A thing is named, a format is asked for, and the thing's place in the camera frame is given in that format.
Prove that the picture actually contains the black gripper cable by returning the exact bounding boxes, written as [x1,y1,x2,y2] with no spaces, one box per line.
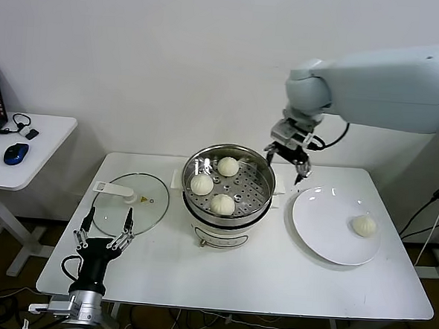
[310,119,352,152]
[60,255,84,282]

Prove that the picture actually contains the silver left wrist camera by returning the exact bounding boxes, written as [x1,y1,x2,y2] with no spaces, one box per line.
[28,296,74,316]

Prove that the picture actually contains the white round plate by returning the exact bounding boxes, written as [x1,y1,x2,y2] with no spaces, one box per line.
[289,184,385,267]

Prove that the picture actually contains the white electric cooker base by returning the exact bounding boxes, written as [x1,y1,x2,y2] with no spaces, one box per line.
[166,167,287,253]

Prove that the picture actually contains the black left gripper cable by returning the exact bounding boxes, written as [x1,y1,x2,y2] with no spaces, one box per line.
[60,255,84,282]

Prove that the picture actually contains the white steamed baozi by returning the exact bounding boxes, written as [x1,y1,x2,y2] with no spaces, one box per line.
[217,156,240,179]
[209,192,237,217]
[189,172,215,198]
[350,214,378,238]

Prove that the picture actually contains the steel perforated steamer basket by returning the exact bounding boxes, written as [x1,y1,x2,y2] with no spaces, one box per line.
[179,141,280,231]

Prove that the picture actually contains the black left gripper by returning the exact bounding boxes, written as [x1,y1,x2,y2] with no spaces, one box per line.
[68,203,136,297]

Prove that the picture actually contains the white hanging cable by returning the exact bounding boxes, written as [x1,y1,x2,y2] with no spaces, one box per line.
[414,194,439,268]

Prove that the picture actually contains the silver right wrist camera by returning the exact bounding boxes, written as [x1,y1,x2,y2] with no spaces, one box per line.
[270,118,311,150]

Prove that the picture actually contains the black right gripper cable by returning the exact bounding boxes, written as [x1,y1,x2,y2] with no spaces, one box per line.
[310,119,352,152]

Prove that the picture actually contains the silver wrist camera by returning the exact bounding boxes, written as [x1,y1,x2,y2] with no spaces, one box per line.
[28,296,74,316]
[270,118,311,150]

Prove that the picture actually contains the glass lid with white handle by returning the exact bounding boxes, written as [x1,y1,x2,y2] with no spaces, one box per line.
[89,170,172,240]

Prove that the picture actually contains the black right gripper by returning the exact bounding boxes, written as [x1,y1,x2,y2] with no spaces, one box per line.
[262,139,315,187]

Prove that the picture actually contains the blue computer mouse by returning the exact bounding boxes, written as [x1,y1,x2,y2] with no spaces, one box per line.
[1,141,31,167]

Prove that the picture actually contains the black earphone cable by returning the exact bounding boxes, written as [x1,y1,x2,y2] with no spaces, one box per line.
[0,112,34,138]

